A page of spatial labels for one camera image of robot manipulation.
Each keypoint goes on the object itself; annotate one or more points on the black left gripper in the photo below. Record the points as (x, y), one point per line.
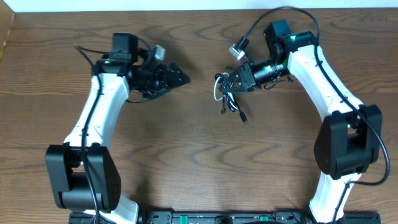
(162, 81)

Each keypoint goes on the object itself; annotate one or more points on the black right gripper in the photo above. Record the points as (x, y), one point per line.
(247, 76)

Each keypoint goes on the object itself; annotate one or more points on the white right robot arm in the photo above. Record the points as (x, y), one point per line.
(349, 140)

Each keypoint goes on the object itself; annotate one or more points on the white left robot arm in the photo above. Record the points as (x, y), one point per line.
(82, 174)

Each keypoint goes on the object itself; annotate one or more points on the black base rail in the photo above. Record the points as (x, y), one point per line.
(280, 216)

